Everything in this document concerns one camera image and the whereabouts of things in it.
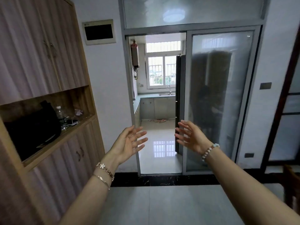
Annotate teal speckled countertop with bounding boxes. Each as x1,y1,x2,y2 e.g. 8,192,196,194
133,92,176,108

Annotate grey kitchen base cabinets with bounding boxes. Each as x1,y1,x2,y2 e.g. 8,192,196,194
134,97,176,127

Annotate person's left hand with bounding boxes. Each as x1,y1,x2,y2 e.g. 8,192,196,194
107,125,149,167

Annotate person's left forearm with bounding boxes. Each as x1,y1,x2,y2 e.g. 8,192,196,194
58,159,119,225

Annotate barred kitchen window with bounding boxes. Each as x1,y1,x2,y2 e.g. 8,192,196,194
145,41,182,89

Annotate clear plastic water bottle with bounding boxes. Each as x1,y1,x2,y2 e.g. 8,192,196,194
56,106,68,130

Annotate black bag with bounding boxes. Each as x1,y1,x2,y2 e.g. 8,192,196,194
3,100,62,162

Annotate person's right forearm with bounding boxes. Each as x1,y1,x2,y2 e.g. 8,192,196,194
202,146,300,225

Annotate dark wood partition screen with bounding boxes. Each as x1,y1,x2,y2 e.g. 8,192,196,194
260,25,300,174

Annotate thin gold bangle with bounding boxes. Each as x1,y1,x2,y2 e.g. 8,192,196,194
92,174,111,190

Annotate white wall panel box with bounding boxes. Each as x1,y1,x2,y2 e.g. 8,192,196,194
82,19,117,46

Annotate person's right hand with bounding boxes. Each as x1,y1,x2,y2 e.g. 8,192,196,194
174,120,213,155

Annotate wooden wall cabinet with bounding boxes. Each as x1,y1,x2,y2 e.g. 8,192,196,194
0,0,106,225

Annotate round ceiling lamp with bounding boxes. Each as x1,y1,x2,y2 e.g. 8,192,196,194
163,9,186,23

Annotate pale bead bracelet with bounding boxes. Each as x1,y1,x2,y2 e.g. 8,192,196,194
202,143,220,162

